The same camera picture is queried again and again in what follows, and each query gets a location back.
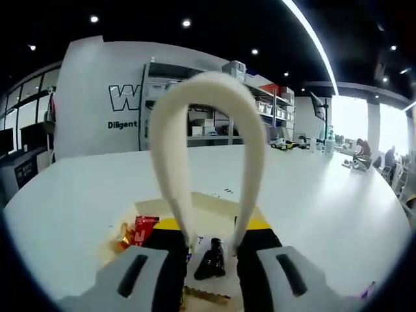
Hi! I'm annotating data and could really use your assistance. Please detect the grey hanging bag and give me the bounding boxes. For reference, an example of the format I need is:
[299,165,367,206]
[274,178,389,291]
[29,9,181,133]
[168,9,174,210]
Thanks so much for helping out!
[44,92,59,163]

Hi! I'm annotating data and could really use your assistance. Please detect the black monitor on stand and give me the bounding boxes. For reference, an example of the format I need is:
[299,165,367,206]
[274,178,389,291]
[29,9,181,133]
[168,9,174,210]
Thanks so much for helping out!
[308,90,330,142]

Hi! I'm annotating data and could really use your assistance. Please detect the linear ceiling light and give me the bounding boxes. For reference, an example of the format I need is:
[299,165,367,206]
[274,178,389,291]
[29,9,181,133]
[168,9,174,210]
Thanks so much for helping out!
[281,0,341,97]

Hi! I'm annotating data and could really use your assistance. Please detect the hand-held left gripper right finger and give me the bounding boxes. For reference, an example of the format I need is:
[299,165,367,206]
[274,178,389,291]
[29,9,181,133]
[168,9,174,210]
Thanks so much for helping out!
[235,216,355,312]

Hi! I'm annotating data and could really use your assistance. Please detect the white cardboard box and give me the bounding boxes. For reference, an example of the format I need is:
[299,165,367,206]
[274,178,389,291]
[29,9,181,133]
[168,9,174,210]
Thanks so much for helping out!
[191,118,215,137]

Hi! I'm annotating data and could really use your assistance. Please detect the dark brown snack wrapper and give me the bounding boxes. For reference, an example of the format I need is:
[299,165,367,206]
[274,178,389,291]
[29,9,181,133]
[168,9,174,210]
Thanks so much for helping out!
[194,237,227,281]

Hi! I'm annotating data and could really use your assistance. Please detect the group of round ceiling spotlights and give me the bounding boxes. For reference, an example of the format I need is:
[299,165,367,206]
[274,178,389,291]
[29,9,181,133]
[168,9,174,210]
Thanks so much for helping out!
[27,14,399,94]

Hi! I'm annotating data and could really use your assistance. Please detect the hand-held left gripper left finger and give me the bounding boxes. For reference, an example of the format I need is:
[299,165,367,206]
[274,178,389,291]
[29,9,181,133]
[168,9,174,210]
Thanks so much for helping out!
[57,216,191,312]

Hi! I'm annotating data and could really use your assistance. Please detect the small gold brown snack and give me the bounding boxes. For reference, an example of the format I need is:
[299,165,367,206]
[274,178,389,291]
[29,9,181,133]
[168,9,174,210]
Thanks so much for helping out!
[112,222,136,255]

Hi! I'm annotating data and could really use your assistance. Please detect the black counter cabinet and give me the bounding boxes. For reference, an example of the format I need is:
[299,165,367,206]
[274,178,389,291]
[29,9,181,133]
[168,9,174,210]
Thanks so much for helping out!
[0,144,55,204]

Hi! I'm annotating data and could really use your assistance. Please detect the yellow white handheld device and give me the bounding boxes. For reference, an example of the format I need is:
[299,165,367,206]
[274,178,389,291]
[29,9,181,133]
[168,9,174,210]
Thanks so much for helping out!
[268,137,297,153]

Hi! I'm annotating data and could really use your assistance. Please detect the metal shelving with bins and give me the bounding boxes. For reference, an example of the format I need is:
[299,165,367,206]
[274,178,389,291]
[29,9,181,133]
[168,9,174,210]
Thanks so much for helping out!
[152,60,295,121]

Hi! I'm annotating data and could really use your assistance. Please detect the purple long snack bar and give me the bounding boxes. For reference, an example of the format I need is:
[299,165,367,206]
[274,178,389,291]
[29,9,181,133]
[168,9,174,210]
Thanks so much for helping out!
[359,281,378,299]

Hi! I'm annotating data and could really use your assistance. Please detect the cream paper food container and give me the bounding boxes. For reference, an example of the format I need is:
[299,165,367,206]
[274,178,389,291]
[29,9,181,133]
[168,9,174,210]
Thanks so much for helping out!
[96,190,272,312]

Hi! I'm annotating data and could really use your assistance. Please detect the row of white office chairs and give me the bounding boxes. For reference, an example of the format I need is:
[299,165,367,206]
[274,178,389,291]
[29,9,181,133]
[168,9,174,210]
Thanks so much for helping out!
[373,155,416,212]

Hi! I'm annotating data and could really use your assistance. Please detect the black desktop monitor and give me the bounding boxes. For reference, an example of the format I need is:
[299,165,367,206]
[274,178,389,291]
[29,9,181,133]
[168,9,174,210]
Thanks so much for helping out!
[0,127,16,157]

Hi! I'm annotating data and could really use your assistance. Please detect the red orange box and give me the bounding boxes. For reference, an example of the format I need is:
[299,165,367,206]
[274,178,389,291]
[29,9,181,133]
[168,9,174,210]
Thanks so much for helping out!
[259,83,281,96]

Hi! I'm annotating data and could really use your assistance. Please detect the white black tabletop device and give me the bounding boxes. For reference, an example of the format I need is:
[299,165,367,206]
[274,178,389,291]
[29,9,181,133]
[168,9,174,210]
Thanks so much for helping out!
[343,155,372,172]

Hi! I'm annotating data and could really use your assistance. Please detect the red long snack bar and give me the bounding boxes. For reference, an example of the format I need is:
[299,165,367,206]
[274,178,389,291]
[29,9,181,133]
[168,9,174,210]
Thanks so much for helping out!
[131,215,161,248]

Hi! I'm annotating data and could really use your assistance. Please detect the cream food tongs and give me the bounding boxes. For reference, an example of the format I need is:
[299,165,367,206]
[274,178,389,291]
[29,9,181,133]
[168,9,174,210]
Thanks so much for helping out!
[148,71,267,258]

